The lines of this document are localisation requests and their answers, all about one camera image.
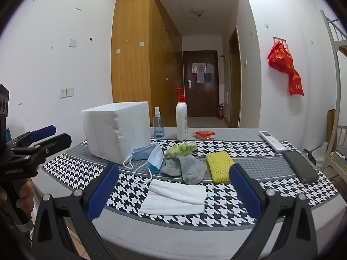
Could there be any brown wooden board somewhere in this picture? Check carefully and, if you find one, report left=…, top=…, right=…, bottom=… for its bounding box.
left=327, top=109, right=337, bottom=141

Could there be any white metal bunk bed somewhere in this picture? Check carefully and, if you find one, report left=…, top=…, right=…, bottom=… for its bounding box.
left=320, top=9, right=347, bottom=168

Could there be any white foam box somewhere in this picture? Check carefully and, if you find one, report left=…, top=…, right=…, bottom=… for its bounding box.
left=81, top=101, right=151, bottom=165

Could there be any black smartphone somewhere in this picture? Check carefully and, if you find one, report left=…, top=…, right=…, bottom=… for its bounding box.
left=282, top=151, right=320, bottom=184

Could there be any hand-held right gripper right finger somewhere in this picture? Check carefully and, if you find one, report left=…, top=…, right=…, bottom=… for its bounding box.
left=229, top=164, right=318, bottom=260

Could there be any dark brown entrance door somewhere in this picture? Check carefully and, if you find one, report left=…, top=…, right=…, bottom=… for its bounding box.
left=182, top=50, right=219, bottom=117

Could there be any white pump bottle red cap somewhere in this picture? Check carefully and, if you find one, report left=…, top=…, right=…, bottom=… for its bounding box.
left=173, top=88, right=189, bottom=141

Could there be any yellow foam net sleeve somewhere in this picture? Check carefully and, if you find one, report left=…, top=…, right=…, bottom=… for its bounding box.
left=206, top=152, right=236, bottom=183

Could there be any green white plastic bag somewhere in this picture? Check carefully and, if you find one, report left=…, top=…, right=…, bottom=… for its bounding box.
left=166, top=141, right=197, bottom=160

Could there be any light wooden side door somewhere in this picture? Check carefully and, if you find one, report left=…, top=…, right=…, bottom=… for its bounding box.
left=228, top=27, right=242, bottom=128

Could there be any black white houndstooth tablecloth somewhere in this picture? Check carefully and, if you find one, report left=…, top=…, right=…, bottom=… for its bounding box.
left=43, top=138, right=340, bottom=228

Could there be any white remote control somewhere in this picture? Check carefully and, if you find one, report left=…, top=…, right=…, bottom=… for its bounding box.
left=258, top=131, right=286, bottom=152

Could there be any white towel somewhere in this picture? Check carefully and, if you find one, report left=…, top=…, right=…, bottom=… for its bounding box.
left=139, top=178, right=208, bottom=216

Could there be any red plastic bag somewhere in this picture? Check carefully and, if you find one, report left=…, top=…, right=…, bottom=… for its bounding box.
left=267, top=42, right=304, bottom=96

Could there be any blue face mask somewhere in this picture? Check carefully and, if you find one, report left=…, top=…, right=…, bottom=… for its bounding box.
left=133, top=143, right=165, bottom=187
left=123, top=144, right=159, bottom=168

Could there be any gray sock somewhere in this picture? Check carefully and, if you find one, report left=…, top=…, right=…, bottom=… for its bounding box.
left=176, top=156, right=208, bottom=185
left=160, top=158, right=183, bottom=177

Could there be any wooden wardrobe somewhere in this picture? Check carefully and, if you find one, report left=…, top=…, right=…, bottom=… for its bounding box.
left=111, top=0, right=183, bottom=127

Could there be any red plastic packet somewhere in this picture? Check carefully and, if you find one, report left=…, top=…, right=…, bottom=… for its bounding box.
left=193, top=130, right=216, bottom=140

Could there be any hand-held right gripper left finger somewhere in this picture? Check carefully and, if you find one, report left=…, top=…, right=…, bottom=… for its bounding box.
left=31, top=164, right=120, bottom=260

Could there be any person's left hand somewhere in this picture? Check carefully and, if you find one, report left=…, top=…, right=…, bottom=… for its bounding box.
left=16, top=179, right=36, bottom=215

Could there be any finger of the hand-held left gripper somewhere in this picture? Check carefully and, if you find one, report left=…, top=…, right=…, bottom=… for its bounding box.
left=16, top=133, right=72, bottom=166
left=7, top=125, right=57, bottom=148

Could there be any clear blue spray bottle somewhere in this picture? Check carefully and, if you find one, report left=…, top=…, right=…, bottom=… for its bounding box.
left=153, top=106, right=165, bottom=138

